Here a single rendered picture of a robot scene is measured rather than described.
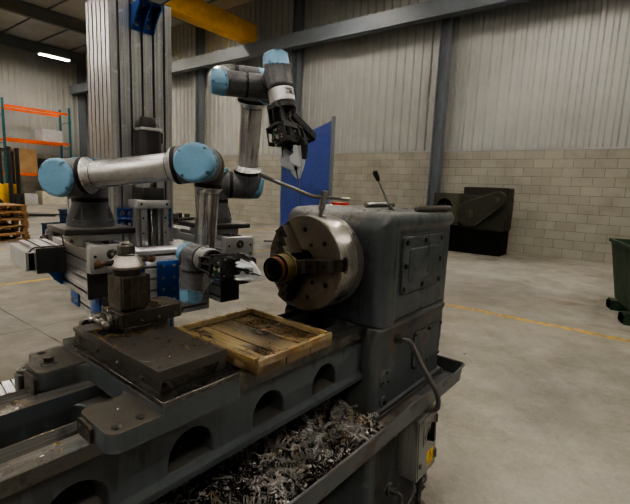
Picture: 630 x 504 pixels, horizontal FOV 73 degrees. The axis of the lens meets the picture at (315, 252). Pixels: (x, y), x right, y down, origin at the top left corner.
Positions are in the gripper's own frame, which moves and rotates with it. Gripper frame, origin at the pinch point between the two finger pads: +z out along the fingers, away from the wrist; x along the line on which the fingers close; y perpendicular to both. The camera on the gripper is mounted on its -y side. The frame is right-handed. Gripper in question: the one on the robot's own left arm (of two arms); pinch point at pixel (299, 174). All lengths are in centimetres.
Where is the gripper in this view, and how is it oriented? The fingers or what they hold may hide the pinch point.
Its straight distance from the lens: 124.6
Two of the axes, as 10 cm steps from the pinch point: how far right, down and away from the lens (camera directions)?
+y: -6.4, 0.9, -7.6
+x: 7.5, -1.4, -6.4
